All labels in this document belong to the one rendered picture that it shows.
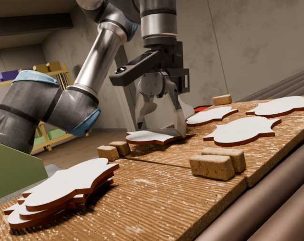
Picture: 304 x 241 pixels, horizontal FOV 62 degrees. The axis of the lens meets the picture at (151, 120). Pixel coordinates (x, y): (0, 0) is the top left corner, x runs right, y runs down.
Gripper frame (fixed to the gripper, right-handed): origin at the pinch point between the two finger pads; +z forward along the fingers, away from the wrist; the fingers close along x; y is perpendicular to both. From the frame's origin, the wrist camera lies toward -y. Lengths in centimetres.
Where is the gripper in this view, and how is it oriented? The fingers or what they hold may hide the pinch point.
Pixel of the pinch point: (156, 134)
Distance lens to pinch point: 54.8
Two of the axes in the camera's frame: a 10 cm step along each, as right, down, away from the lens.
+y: 7.7, -1.4, 6.2
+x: -6.3, -0.9, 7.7
